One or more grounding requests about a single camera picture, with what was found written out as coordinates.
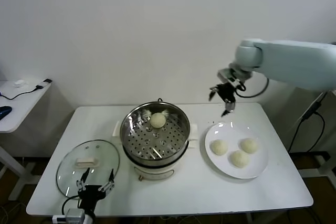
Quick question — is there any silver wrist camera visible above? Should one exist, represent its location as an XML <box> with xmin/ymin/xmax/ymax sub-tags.
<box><xmin>217</xmin><ymin>68</ymin><xmax>237</xmax><ymax>83</ymax></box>
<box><xmin>51</xmin><ymin>208</ymin><xmax>86</xmax><ymax>224</ymax></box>

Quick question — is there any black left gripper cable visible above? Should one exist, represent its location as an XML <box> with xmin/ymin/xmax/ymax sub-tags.
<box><xmin>61</xmin><ymin>195</ymin><xmax>81</xmax><ymax>216</ymax></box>

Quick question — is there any white desk with legs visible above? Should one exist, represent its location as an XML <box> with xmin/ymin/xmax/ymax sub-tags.
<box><xmin>299</xmin><ymin>89</ymin><xmax>336</xmax><ymax>182</ymax></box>

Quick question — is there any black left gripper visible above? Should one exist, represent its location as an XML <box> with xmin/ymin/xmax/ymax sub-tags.
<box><xmin>76</xmin><ymin>168</ymin><xmax>116</xmax><ymax>213</ymax></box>

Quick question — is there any stainless steel steamer basket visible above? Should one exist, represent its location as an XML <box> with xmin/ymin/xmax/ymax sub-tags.
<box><xmin>112</xmin><ymin>102</ymin><xmax>198</xmax><ymax>166</ymax></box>

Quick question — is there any white steamed baozi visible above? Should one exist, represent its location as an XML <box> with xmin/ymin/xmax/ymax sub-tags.
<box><xmin>150</xmin><ymin>112</ymin><xmax>166</xmax><ymax>130</ymax></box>
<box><xmin>211</xmin><ymin>139</ymin><xmax>229</xmax><ymax>156</ymax></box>
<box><xmin>230</xmin><ymin>150</ymin><xmax>249</xmax><ymax>168</ymax></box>
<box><xmin>240</xmin><ymin>137</ymin><xmax>260</xmax><ymax>154</ymax></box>

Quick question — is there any white cable with black adapter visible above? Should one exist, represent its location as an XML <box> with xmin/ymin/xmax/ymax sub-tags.
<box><xmin>286</xmin><ymin>90</ymin><xmax>329</xmax><ymax>133</ymax></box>

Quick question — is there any black silver usb adapter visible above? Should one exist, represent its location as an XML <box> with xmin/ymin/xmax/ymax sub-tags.
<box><xmin>35</xmin><ymin>78</ymin><xmax>53</xmax><ymax>90</ymax></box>

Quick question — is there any round glass pot lid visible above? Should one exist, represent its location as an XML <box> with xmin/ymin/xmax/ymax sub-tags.
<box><xmin>56</xmin><ymin>139</ymin><xmax>121</xmax><ymax>198</ymax></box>

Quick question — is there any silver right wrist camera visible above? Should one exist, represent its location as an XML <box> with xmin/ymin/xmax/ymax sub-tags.
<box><xmin>217</xmin><ymin>68</ymin><xmax>237</xmax><ymax>83</ymax></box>

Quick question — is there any black thin desk cable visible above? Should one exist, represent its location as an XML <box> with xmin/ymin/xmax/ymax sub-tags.
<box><xmin>0</xmin><ymin>85</ymin><xmax>40</xmax><ymax>101</ymax></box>

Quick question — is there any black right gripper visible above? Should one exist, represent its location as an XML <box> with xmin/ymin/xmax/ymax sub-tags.
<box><xmin>208</xmin><ymin>82</ymin><xmax>238</xmax><ymax>118</ymax></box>

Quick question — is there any black hanging cable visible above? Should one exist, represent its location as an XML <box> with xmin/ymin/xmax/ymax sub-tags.
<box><xmin>288</xmin><ymin>112</ymin><xmax>326</xmax><ymax>153</ymax></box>

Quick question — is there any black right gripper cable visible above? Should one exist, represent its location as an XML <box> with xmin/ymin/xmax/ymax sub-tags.
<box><xmin>235</xmin><ymin>77</ymin><xmax>270</xmax><ymax>98</ymax></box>

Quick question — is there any white round plate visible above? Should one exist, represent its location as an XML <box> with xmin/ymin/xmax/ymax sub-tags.
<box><xmin>204</xmin><ymin>122</ymin><xmax>270</xmax><ymax>180</ymax></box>

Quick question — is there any white side desk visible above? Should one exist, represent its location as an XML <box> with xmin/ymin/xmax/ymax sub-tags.
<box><xmin>0</xmin><ymin>79</ymin><xmax>53</xmax><ymax>201</ymax></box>

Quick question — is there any blue computer mouse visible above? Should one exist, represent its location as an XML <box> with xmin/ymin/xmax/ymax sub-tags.
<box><xmin>0</xmin><ymin>105</ymin><xmax>14</xmax><ymax>121</ymax></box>

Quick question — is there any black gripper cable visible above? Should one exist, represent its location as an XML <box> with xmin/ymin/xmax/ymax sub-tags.
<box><xmin>61</xmin><ymin>195</ymin><xmax>81</xmax><ymax>216</ymax></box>
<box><xmin>235</xmin><ymin>77</ymin><xmax>270</xmax><ymax>98</ymax></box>

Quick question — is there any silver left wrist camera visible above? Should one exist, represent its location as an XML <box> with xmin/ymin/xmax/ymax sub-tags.
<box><xmin>51</xmin><ymin>208</ymin><xmax>86</xmax><ymax>224</ymax></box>

